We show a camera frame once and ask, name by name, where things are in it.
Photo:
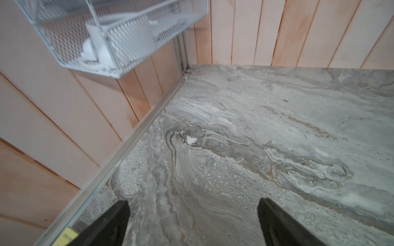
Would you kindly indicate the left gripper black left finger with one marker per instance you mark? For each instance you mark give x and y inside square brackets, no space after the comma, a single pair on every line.
[108,230]

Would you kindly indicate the white wire wall shelf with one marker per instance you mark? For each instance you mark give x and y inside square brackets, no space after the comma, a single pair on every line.
[149,25]

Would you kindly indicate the yellow calculator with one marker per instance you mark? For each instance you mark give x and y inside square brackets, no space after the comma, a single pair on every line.
[66,237]

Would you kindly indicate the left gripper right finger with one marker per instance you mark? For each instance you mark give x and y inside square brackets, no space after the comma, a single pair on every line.
[280,229]

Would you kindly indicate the white tape roll on shelf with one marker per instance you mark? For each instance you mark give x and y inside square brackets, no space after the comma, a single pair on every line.
[102,53]

